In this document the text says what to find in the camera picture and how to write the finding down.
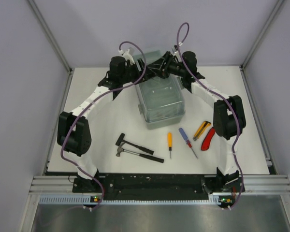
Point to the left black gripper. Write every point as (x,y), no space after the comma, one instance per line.
(134,67)

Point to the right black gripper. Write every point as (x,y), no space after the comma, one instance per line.
(159,65)

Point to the green clear-lid tool box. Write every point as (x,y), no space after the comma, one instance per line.
(161,102)

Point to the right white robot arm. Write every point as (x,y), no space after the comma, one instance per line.
(228,111)

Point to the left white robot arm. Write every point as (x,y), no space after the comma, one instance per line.
(74,135)

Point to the blue red screwdriver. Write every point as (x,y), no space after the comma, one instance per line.
(187,141)

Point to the yellow black utility knife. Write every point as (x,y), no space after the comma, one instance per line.
(201,129)

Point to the black mallet hammer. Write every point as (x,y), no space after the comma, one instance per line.
(142,148)

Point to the steel claw hammer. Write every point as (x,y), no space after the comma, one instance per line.
(120,150)

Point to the red black utility knife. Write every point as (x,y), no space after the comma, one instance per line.
(207,140)

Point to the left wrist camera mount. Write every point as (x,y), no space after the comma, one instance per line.
(127,55)

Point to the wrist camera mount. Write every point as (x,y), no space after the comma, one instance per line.
(175,50)
(127,55)

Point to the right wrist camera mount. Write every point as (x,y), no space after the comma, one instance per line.
(175,50)

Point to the orange handle screwdriver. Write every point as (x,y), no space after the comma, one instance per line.
(170,144)

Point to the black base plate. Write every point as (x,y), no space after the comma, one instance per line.
(156,187)

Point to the aluminium frame rail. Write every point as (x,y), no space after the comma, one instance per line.
(254,185)

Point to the grey slotted cable duct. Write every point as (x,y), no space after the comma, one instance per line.
(91,200)

